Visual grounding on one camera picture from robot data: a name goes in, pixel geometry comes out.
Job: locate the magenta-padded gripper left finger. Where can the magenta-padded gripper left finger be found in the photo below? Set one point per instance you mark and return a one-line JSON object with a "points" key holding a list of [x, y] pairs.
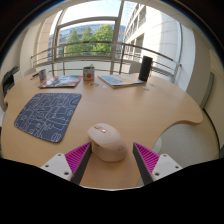
{"points": [[76, 158]]}

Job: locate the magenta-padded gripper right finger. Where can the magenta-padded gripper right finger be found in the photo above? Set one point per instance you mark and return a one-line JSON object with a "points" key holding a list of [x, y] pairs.
{"points": [[148, 159]]}

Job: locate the beige computer mouse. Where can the beige computer mouse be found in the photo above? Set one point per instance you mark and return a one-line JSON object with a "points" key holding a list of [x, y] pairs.
{"points": [[108, 143]]}

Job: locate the dark blue patterned mouse pad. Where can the dark blue patterned mouse pad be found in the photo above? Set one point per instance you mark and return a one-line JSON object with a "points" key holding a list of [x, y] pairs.
{"points": [[48, 115]]}

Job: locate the red and blue magazine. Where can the red and blue magazine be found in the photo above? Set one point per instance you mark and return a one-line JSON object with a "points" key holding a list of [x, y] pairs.
{"points": [[61, 81]]}

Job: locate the light blue open booklet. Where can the light blue open booklet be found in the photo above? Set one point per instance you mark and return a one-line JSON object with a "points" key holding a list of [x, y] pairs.
{"points": [[118, 80]]}

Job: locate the white pot with small plant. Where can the white pot with small plant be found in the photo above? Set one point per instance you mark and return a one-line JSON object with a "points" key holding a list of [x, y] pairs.
{"points": [[88, 74]]}

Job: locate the black cylindrical speaker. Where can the black cylindrical speaker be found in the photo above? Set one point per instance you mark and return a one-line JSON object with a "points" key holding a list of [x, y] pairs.
{"points": [[145, 68]]}

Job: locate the black and blue stapler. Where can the black and blue stapler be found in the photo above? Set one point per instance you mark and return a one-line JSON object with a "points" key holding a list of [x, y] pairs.
{"points": [[35, 76]]}

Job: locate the white chair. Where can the white chair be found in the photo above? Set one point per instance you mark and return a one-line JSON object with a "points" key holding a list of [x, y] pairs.
{"points": [[29, 72], [134, 67]]}

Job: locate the black and white printer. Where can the black and white printer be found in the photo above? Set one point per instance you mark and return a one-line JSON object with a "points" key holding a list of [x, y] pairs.
{"points": [[8, 81]]}

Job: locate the metal balcony railing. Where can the metal balcony railing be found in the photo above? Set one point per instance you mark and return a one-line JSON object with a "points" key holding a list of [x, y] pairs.
{"points": [[100, 43]]}

